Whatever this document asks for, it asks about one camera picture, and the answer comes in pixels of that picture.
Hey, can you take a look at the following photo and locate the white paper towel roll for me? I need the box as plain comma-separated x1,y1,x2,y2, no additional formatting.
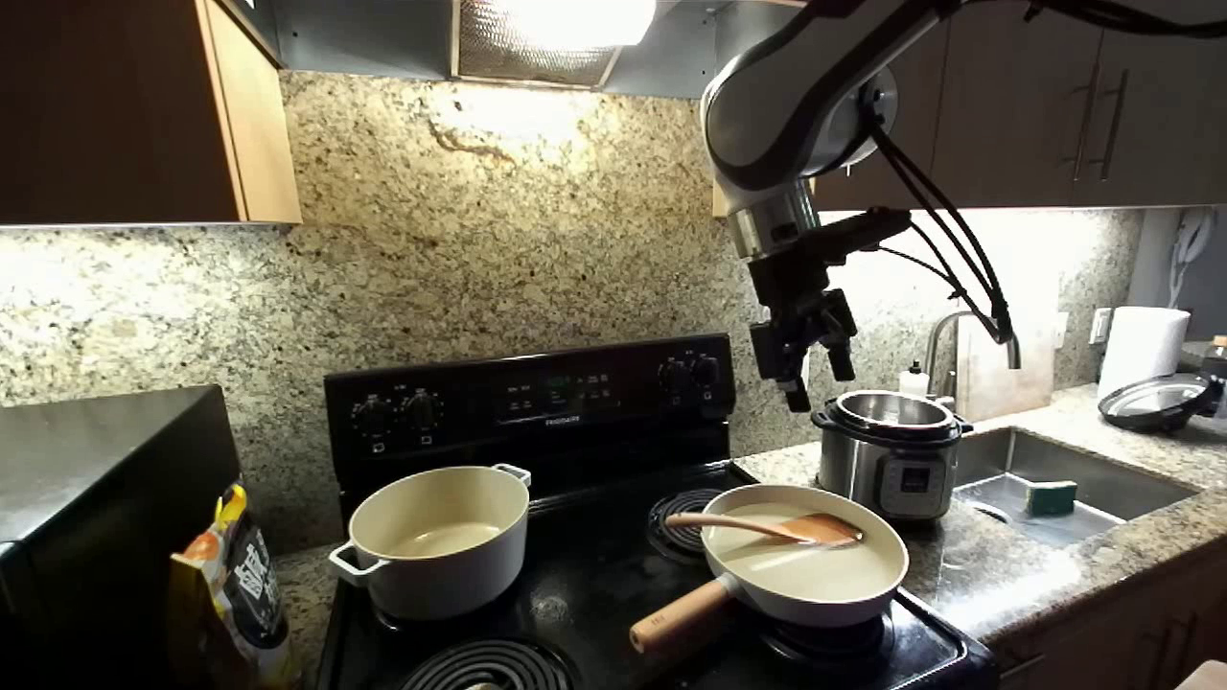
1095,307,1188,397

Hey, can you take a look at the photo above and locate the steel kitchen sink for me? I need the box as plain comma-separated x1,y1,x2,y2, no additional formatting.
948,427,1191,548

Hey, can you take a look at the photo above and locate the black pressure cooker lid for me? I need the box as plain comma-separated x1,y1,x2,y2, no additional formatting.
1095,372,1221,432

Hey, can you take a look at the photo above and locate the green sponge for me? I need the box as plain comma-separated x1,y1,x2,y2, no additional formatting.
1026,478,1076,516

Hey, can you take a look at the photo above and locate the black microwave oven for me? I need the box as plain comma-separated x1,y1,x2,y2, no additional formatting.
0,386,237,690

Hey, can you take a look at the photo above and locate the stainless pressure cooker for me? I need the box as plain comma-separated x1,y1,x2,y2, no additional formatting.
812,391,971,523

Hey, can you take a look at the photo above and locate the white soap bottle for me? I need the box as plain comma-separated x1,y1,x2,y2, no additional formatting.
897,359,926,397

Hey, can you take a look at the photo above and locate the wooden spoon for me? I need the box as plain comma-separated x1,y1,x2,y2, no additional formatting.
667,514,865,548

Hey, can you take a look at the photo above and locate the cream frying pan wooden handle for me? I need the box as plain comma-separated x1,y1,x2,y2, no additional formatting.
627,484,907,653

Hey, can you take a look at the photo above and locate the chrome faucet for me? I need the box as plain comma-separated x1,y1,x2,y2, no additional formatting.
926,309,971,397

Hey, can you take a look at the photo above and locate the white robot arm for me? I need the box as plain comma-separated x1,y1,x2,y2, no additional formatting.
701,0,1227,411

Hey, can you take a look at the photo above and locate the yellow black snack bag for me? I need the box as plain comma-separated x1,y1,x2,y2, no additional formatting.
166,484,292,690

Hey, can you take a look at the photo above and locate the black electric stove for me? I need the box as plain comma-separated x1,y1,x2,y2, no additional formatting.
319,334,998,690

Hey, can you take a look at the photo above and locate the left wooden wall cabinet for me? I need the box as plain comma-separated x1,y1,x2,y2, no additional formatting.
0,0,301,227

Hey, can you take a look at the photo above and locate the steel range hood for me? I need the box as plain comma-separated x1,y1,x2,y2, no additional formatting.
223,0,802,101

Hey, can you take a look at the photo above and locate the cream pot with handles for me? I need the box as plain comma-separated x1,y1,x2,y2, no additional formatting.
329,465,532,622

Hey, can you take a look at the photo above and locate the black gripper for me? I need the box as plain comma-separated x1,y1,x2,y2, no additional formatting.
752,206,907,415

